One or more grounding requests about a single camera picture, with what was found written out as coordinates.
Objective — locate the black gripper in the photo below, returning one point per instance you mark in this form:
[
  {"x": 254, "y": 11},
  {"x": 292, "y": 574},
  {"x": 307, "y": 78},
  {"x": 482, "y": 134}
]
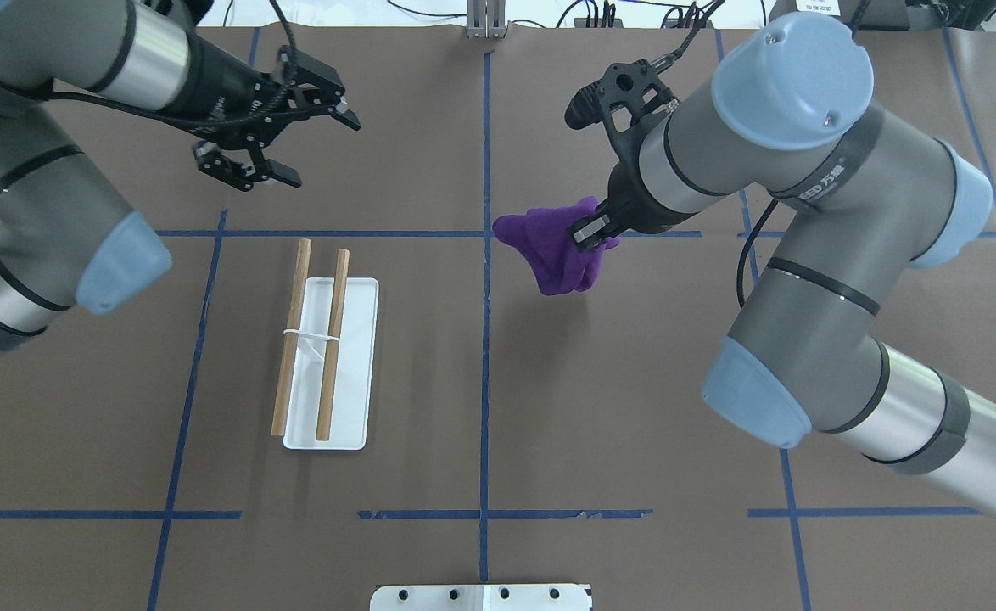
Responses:
[{"x": 216, "y": 82}]

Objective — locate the black gripper holding towel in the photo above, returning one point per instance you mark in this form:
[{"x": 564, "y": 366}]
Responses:
[{"x": 639, "y": 208}]

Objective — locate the purple towel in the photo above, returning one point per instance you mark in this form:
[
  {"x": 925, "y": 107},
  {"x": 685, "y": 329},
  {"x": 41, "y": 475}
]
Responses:
[{"x": 541, "y": 237}]

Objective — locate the second grey robot arm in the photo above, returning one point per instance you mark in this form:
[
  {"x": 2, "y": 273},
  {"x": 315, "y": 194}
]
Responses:
[{"x": 67, "y": 236}]

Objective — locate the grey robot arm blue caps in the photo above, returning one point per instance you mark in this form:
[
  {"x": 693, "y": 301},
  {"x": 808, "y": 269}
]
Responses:
[{"x": 792, "y": 110}]

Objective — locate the wooden rack rod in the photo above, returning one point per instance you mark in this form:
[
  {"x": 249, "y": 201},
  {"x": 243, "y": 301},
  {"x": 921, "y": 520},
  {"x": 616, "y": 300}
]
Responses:
[
  {"x": 286, "y": 367},
  {"x": 332, "y": 346}
]

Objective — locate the white towel rack base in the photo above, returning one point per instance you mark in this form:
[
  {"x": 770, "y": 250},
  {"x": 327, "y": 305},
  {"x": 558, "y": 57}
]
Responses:
[{"x": 352, "y": 388}]

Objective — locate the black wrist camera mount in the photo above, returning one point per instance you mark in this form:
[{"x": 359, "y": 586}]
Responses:
[{"x": 629, "y": 100}]

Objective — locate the aluminium frame post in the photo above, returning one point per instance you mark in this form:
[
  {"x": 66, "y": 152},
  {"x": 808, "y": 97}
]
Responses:
[{"x": 486, "y": 19}]

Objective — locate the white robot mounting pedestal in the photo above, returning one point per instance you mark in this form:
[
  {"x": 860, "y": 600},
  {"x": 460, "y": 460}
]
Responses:
[{"x": 529, "y": 596}]

